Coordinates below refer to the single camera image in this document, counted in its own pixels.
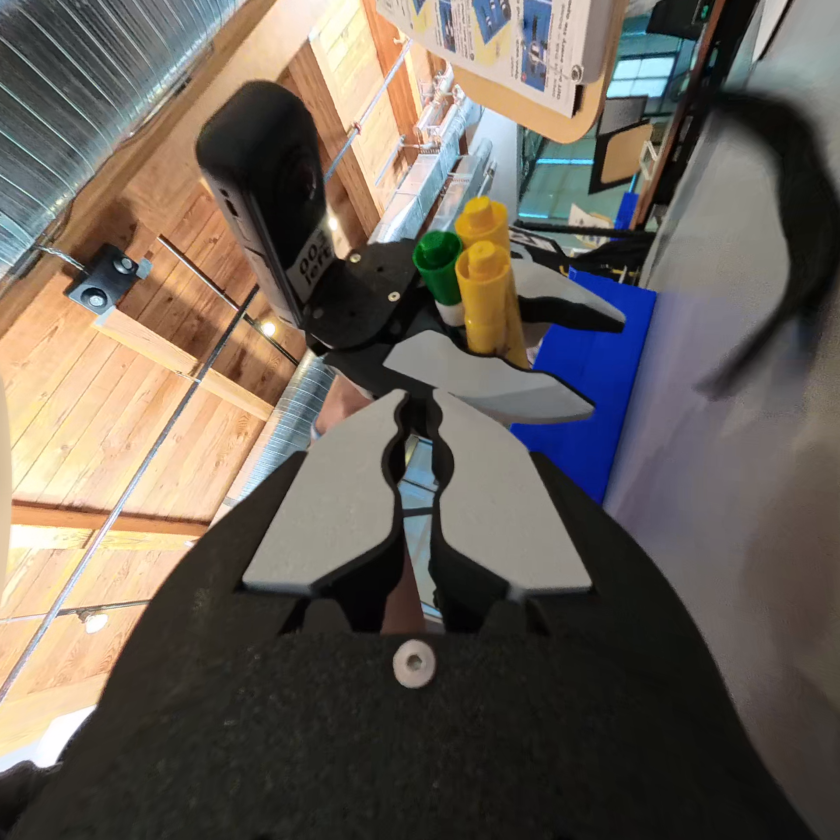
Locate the silver ventilation duct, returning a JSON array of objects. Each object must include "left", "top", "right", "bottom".
[
  {"left": 374, "top": 88, "right": 493, "bottom": 247},
  {"left": 0, "top": 0, "right": 221, "bottom": 266},
  {"left": 223, "top": 354, "right": 342, "bottom": 509}
]

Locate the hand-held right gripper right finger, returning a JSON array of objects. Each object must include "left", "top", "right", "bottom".
[{"left": 428, "top": 387, "right": 595, "bottom": 601}]

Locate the black hook-and-loop strap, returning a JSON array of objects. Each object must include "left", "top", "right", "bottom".
[{"left": 692, "top": 92, "right": 840, "bottom": 403}]

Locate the green white dry-erase marker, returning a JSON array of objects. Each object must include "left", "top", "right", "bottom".
[{"left": 412, "top": 230, "right": 466, "bottom": 326}]

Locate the wooden board with printed sheet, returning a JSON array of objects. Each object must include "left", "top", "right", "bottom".
[{"left": 375, "top": 0, "right": 627, "bottom": 144}]

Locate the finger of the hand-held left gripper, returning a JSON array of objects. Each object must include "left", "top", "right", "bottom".
[
  {"left": 508, "top": 255, "right": 626, "bottom": 334},
  {"left": 382, "top": 330, "right": 596, "bottom": 427}
]

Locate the black yellow backpack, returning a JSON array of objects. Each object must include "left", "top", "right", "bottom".
[{"left": 571, "top": 236, "right": 654, "bottom": 286}]

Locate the black ceiling bracket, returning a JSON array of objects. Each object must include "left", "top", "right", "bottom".
[{"left": 64, "top": 243, "right": 153, "bottom": 309}]

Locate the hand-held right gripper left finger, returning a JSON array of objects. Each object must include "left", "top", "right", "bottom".
[{"left": 241, "top": 387, "right": 411, "bottom": 597}]

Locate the blue plastic bin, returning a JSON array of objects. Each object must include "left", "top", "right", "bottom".
[{"left": 508, "top": 266, "right": 658, "bottom": 506}]

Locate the thin metal ceiling pipe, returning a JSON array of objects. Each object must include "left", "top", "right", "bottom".
[{"left": 0, "top": 285, "right": 260, "bottom": 703}]

